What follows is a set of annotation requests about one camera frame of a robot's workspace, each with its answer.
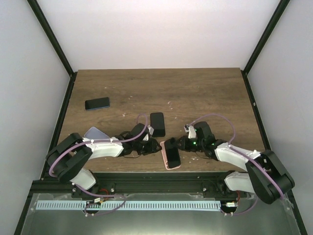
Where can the pink phone case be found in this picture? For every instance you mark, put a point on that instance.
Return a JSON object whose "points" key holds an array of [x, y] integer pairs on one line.
{"points": [[164, 156]]}

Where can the left black frame post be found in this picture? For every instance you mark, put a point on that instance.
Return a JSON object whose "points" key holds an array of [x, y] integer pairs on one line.
{"points": [[34, 5]]}

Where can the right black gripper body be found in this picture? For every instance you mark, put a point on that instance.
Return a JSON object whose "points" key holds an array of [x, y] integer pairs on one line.
{"points": [[194, 146]]}

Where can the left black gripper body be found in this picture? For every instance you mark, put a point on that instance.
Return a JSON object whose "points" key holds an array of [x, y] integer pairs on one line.
{"points": [[141, 148]]}

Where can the black phone in blue case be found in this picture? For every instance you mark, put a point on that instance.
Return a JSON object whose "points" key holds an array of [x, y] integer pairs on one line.
{"points": [[98, 103]]}

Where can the light blue slotted cable duct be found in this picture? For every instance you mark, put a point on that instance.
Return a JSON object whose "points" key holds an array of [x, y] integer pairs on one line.
{"points": [[131, 205]]}

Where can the metal sheet panel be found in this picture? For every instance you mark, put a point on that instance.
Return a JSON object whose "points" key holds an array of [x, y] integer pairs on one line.
{"points": [[251, 217]]}

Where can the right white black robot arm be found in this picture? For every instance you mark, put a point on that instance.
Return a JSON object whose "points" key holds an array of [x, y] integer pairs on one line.
{"points": [[264, 174]]}

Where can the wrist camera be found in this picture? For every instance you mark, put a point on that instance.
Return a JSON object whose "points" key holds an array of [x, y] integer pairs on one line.
{"points": [[198, 132], [151, 130]]}

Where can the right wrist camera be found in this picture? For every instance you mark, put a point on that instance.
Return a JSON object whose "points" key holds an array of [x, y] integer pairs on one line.
{"points": [[198, 132]]}

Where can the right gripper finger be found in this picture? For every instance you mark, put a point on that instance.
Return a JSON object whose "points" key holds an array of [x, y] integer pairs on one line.
{"points": [[181, 146], [179, 141]]}

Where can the lavender phone case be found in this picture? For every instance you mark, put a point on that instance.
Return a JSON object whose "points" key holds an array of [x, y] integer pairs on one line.
{"points": [[95, 134]]}

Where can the black frame post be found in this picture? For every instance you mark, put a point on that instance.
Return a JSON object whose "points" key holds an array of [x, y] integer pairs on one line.
{"points": [[34, 5], [281, 7]]}

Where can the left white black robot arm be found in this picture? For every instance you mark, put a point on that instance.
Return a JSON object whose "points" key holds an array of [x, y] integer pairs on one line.
{"points": [[68, 158]]}

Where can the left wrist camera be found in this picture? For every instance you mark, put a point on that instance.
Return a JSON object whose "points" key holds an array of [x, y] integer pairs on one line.
{"points": [[151, 130]]}

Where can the right black frame post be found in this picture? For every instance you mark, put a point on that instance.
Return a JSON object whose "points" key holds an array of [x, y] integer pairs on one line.
{"points": [[281, 7]]}

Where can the bare black phone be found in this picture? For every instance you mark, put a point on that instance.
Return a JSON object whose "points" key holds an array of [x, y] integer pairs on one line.
{"points": [[172, 153]]}

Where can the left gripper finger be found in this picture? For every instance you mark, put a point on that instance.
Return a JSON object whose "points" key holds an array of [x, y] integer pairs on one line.
{"points": [[149, 151], [155, 145]]}

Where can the black aluminium frame rail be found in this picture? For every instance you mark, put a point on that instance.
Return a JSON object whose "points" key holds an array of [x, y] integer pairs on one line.
{"points": [[208, 184]]}

